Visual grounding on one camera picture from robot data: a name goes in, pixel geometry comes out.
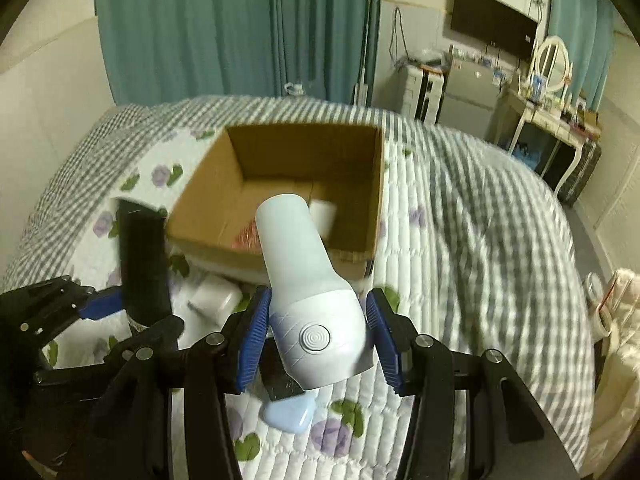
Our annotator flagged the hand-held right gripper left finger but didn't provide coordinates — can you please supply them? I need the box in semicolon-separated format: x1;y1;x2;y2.
70;287;273;480

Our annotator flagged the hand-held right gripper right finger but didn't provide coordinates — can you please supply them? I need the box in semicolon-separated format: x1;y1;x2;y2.
365;287;571;480

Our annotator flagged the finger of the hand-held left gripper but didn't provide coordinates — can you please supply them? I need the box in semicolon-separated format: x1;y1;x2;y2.
32;315;186;386
0;276;124;356

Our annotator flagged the black cylindrical bottle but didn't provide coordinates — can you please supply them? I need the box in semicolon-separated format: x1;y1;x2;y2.
114;199;173;333

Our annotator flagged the light blue hair dryer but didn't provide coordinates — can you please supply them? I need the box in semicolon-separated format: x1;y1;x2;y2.
255;192;377;435

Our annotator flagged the brown cardboard box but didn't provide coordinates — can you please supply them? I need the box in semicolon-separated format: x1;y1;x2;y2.
165;122;386;281

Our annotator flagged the white rounded case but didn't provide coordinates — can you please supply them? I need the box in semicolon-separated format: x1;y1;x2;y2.
187;275;244;327

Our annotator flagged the red patterned packet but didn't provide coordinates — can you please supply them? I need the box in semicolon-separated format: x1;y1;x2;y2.
231;225;262;252

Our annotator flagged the white block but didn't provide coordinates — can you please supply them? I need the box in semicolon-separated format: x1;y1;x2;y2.
309;199;337;237

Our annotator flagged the floral quilted mat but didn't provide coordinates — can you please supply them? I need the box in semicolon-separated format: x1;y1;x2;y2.
42;120;453;480

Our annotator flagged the bed with checkered quilt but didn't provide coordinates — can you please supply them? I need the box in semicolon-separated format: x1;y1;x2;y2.
0;95;598;480

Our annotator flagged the white plastic bag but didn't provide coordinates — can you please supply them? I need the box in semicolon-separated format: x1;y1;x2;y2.
582;267;640;361

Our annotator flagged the white drawer cabinet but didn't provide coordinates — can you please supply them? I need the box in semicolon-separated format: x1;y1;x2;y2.
400;64;446;125

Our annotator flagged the silver mini fridge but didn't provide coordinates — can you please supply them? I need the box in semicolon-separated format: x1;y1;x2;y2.
437;55;502;142

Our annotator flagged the dark checked storage box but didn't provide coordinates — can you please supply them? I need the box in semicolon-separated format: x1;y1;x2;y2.
557;139;602;207

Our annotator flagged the white vanity desk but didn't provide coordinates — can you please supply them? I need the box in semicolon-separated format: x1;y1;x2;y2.
495;84;601;197

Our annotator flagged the white pole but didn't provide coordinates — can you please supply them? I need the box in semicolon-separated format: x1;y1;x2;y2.
354;0;375;107

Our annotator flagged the wide teal curtain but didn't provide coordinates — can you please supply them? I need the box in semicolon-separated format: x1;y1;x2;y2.
95;0;385;108

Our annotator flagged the oval white vanity mirror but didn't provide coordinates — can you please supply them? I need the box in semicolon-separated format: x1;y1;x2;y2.
529;36;572;97

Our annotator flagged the narrow teal curtain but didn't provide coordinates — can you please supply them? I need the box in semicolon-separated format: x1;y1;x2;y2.
547;0;617;107

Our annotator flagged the black wall cable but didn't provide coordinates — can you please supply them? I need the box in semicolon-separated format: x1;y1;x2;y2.
389;6;410;63

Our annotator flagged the black wall television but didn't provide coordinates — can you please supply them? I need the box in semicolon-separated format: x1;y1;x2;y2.
450;0;540;61

